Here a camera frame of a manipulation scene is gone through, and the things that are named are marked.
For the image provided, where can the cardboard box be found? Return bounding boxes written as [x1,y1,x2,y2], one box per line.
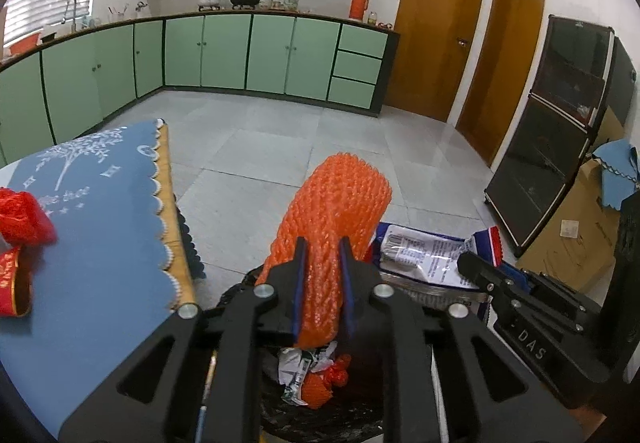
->
[515,106,626,294]

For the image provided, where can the table with yellow edge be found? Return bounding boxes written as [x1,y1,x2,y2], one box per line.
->
[157,120,207,311]

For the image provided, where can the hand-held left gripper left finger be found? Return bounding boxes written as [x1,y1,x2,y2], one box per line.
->
[57,237,307,443]

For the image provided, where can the red gold printed wrapper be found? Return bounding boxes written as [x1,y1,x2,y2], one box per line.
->
[0,245,35,319]

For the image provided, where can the wooden door with handle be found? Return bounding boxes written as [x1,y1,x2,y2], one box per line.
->
[382,0,488,124]

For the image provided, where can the black glass cabinet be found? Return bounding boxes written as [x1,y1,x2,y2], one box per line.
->
[484,14,638,258]

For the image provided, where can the large orange foam net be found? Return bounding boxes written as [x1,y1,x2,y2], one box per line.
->
[255,150,393,349]

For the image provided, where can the purple silver snack wrapper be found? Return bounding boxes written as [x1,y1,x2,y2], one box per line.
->
[367,222,503,319]

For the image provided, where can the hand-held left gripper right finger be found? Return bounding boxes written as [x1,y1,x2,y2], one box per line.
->
[339,237,585,443]

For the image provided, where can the blue printed tablecloth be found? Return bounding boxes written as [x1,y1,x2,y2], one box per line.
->
[0,119,181,429]

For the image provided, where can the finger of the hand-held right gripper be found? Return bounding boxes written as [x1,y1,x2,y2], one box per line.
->
[500,262,601,319]
[456,250,588,335]

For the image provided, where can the trash bin with black bag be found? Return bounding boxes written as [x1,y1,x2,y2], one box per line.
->
[202,268,441,443]

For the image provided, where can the green base cabinets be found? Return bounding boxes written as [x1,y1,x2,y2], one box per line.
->
[0,12,401,169]

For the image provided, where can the red basin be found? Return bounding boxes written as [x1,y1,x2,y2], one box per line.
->
[10,30,41,55]

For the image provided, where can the blue cloth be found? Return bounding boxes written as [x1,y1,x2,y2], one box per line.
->
[592,139,640,211]

